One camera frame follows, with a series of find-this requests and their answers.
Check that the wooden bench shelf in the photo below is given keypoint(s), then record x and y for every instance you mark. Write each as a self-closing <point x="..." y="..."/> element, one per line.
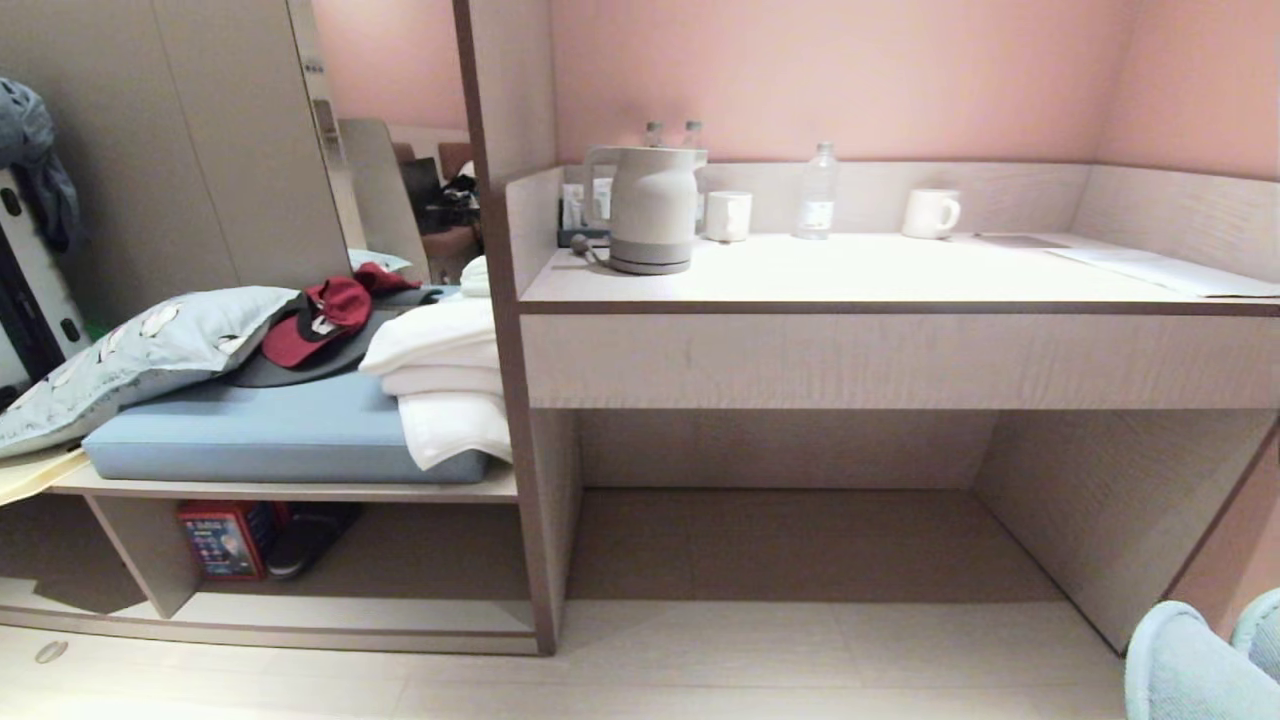
<point x="280" y="560"/>

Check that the kettle power plug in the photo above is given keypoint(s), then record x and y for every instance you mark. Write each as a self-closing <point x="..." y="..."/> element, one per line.
<point x="583" y="246"/>

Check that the white electric kettle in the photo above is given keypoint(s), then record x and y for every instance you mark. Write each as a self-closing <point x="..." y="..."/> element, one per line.
<point x="652" y="210"/>

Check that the black tray with sachets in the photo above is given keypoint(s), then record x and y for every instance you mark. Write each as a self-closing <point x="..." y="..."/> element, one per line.
<point x="582" y="215"/>

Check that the white ceramic mug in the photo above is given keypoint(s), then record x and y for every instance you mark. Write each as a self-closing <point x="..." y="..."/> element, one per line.
<point x="930" y="213"/>
<point x="728" y="216"/>

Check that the folded white towel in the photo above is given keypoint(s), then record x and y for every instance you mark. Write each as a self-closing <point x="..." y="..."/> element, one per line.
<point x="445" y="380"/>
<point x="455" y="425"/>
<point x="435" y="335"/>

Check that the clear plastic water bottle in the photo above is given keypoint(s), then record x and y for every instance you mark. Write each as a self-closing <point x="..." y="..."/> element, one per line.
<point x="692" y="134"/>
<point x="653" y="133"/>
<point x="818" y="195"/>

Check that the wooden desk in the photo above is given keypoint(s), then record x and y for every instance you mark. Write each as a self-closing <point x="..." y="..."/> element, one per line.
<point x="880" y="330"/>

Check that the red baseball cap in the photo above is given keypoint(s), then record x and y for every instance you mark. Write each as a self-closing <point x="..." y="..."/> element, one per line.
<point x="325" y="318"/>

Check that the dark grey round cushion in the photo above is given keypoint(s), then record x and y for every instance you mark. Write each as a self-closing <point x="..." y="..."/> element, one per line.
<point x="320" y="362"/>

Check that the black slipper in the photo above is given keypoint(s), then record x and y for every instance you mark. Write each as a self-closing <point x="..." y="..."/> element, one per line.
<point x="310" y="535"/>

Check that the blue bench cushion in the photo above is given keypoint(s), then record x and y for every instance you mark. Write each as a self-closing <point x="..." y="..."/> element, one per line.
<point x="270" y="435"/>

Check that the red cardboard box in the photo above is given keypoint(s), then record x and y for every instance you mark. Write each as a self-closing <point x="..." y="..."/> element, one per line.
<point x="225" y="540"/>

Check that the patterned grey pillow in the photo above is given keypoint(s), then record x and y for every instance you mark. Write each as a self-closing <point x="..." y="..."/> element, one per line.
<point x="130" y="355"/>

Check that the wardrobe door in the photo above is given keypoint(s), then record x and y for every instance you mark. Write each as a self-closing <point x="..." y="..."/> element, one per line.
<point x="170" y="150"/>

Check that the white paper sheet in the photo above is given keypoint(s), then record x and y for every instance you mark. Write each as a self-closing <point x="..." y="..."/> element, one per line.
<point x="1165" y="268"/>

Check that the white suitcase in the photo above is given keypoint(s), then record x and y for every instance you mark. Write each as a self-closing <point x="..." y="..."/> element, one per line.
<point x="30" y="290"/>

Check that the light blue slipper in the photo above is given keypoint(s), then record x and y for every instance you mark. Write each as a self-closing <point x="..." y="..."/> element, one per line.
<point x="1180" y="670"/>
<point x="1262" y="630"/>

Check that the grey garment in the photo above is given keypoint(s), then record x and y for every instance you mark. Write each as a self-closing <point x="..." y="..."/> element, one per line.
<point x="35" y="160"/>

